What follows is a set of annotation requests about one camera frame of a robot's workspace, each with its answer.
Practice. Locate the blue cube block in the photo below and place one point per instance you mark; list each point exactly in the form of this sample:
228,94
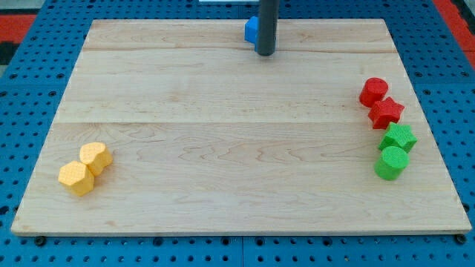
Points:
251,31

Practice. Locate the light wooden board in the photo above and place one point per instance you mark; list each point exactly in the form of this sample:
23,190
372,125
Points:
209,138

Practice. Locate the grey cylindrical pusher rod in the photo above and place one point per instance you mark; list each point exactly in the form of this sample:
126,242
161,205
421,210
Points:
267,27

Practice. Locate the red cylinder block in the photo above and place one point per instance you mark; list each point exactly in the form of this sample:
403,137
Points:
374,90

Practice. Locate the yellow heart block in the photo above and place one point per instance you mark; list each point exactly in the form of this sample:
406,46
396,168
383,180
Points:
96,157

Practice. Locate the red star block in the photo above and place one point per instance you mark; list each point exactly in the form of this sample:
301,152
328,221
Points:
383,112

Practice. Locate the green cylinder block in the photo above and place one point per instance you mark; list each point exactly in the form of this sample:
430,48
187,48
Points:
391,163

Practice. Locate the green star block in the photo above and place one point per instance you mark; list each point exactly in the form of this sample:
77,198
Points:
398,135

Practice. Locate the yellow hexagon block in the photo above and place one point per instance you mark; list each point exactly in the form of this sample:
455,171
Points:
76,178

